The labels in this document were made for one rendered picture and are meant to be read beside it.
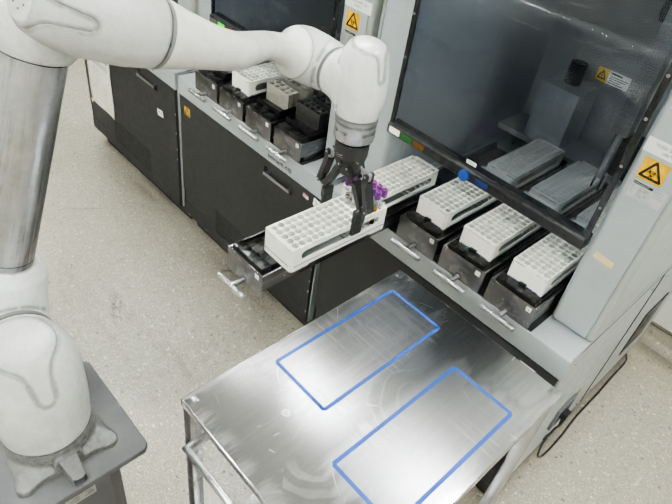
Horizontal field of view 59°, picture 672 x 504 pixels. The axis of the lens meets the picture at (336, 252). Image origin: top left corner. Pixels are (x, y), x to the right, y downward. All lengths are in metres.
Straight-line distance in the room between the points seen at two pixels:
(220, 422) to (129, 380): 1.13
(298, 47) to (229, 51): 0.31
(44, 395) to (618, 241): 1.15
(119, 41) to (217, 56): 0.17
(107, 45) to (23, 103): 0.23
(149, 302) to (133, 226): 0.49
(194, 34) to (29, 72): 0.25
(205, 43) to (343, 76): 0.36
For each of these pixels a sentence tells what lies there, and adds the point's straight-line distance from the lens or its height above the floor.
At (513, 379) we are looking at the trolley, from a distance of 1.28.
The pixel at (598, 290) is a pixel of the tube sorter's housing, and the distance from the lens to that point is 1.48.
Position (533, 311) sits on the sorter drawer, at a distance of 1.48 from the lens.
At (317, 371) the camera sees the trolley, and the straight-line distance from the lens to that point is 1.17.
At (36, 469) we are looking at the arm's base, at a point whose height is 0.72.
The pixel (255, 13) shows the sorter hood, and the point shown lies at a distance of 2.03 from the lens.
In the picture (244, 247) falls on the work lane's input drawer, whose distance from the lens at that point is 1.42.
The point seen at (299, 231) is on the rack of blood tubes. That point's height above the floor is 0.91.
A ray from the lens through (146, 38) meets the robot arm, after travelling 0.85.
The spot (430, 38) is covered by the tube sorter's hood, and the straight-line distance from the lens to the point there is 1.52.
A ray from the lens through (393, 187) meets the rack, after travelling 1.62.
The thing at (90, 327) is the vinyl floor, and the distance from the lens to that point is 2.39.
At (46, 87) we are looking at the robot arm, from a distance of 1.02.
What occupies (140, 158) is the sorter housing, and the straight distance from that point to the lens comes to 2.96.
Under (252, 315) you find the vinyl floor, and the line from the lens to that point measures 2.38.
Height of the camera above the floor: 1.74
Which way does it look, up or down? 40 degrees down
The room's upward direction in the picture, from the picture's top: 10 degrees clockwise
